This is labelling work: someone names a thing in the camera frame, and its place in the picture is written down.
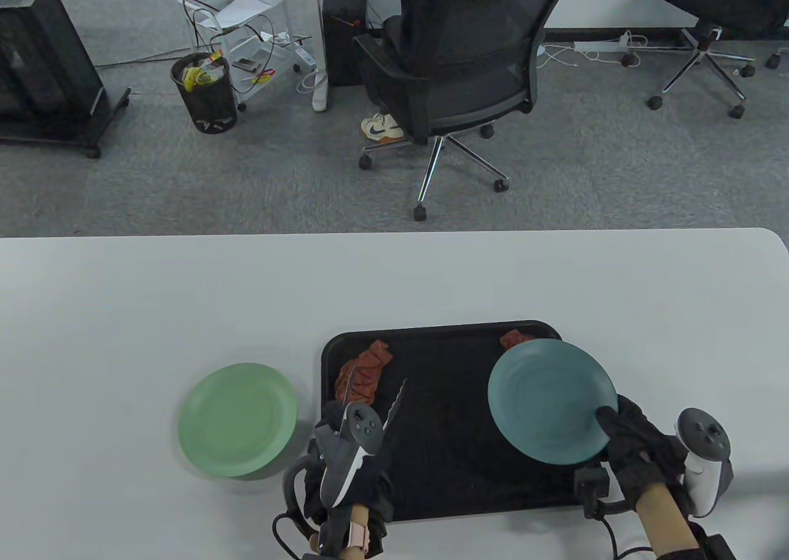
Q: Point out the person's right hand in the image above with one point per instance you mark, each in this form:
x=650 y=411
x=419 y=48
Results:
x=641 y=449

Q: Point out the person's left hand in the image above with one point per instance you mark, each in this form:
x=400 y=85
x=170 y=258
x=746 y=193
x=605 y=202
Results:
x=376 y=486

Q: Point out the grey tracking controller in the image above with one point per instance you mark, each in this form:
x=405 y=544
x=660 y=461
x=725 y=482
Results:
x=703 y=436
x=363 y=424

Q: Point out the teal blue plate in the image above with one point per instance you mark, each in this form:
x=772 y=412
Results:
x=542 y=399

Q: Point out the long red steak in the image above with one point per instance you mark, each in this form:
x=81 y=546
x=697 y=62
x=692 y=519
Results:
x=367 y=369

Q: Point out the green plate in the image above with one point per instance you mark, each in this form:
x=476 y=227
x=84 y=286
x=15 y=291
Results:
x=237 y=421

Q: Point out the chunky red steak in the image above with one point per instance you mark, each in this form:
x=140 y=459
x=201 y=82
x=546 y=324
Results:
x=513 y=340

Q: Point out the person's right forearm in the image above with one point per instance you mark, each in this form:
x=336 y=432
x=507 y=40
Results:
x=662 y=523

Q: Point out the person's left forearm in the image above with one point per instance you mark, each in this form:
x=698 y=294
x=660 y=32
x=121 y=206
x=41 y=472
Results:
x=356 y=512

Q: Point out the pink wrist watch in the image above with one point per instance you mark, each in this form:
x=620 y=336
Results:
x=357 y=536

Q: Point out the black plastic tray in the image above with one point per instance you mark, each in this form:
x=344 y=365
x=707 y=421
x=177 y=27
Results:
x=444 y=449

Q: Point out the white power strip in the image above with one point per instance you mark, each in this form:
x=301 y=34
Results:
x=601 y=45
x=319 y=94

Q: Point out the black mesh waste bin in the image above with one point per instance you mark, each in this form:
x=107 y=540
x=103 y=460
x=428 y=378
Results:
x=206 y=103

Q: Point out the black mesh office chair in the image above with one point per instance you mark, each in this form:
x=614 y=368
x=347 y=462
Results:
x=481 y=42

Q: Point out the black phone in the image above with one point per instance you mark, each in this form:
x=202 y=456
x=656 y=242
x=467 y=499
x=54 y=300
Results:
x=246 y=64

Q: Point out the black computer tower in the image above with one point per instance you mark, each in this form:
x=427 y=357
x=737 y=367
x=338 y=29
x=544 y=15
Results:
x=342 y=29

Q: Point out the white paper sheets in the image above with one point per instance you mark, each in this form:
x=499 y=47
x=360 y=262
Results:
x=243 y=10

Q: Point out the black wheeled cabinet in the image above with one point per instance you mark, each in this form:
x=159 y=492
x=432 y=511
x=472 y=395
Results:
x=43 y=60

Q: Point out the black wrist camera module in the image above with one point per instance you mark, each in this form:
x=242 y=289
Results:
x=590 y=489

